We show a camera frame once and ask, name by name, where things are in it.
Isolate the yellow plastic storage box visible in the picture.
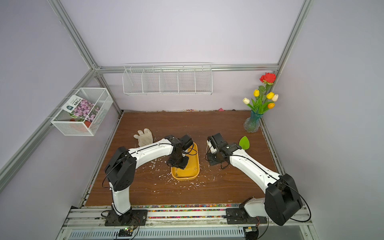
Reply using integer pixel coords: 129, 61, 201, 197
171, 143, 200, 181

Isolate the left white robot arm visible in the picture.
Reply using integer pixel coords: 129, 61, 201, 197
105, 135, 194, 216

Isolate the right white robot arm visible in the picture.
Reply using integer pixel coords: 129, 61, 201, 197
207, 133, 312, 226

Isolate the green leaf spatula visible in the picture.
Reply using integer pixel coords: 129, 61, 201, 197
239, 136, 250, 150

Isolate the white rubber glove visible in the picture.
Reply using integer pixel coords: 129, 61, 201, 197
134, 128, 154, 147

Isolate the blue glass vase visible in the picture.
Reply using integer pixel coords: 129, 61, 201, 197
244, 111, 263, 133

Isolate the artificial flower bouquet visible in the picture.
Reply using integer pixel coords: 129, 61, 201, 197
243, 73, 279, 115

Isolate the pink flower packet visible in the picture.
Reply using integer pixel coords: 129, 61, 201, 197
61, 95, 100, 123

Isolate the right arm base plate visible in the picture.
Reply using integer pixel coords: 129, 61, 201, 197
225, 208, 267, 225

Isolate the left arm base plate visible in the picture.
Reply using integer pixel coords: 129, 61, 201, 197
105, 210, 148, 227

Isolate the white wire wall shelf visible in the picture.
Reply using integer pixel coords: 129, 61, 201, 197
122, 63, 213, 96

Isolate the aluminium front rail frame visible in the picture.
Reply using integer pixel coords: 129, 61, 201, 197
57, 204, 319, 240

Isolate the white wire basket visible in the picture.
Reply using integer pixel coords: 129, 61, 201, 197
51, 88, 114, 136

